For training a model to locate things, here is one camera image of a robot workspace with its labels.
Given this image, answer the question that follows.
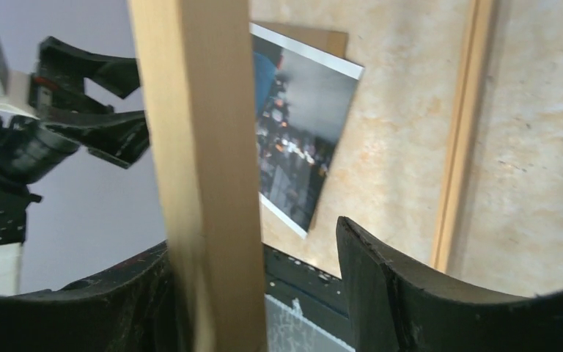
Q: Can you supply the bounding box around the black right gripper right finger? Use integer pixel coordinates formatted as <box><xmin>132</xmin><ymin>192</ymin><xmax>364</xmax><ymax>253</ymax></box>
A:
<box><xmin>336</xmin><ymin>217</ymin><xmax>563</xmax><ymax>351</ymax></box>

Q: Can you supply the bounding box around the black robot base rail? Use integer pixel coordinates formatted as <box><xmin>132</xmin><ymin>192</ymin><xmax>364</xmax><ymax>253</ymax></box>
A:
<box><xmin>263</xmin><ymin>244</ymin><xmax>355</xmax><ymax>351</ymax></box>

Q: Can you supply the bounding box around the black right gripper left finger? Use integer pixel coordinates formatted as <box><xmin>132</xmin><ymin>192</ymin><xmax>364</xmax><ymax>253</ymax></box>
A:
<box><xmin>0</xmin><ymin>242</ymin><xmax>194</xmax><ymax>352</ymax></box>

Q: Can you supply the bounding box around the light wooden picture frame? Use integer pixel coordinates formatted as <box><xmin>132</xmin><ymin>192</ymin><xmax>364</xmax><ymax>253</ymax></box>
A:
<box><xmin>127</xmin><ymin>0</ymin><xmax>498</xmax><ymax>352</ymax></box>

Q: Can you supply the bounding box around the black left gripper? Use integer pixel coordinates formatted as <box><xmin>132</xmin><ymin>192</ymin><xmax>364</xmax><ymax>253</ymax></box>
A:
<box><xmin>0</xmin><ymin>37</ymin><xmax>150</xmax><ymax>185</ymax></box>

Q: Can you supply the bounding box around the brown cardboard backing board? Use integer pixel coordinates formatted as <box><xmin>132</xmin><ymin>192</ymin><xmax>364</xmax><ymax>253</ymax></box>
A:
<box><xmin>254</xmin><ymin>21</ymin><xmax>349</xmax><ymax>59</ymax></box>

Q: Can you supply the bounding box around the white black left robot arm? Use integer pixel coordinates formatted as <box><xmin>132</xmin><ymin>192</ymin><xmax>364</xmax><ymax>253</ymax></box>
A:
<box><xmin>0</xmin><ymin>37</ymin><xmax>150</xmax><ymax>245</ymax></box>

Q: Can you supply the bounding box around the printed colour photo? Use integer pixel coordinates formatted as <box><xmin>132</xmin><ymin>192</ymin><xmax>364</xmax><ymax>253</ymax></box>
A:
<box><xmin>250</xmin><ymin>22</ymin><xmax>364</xmax><ymax>238</ymax></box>

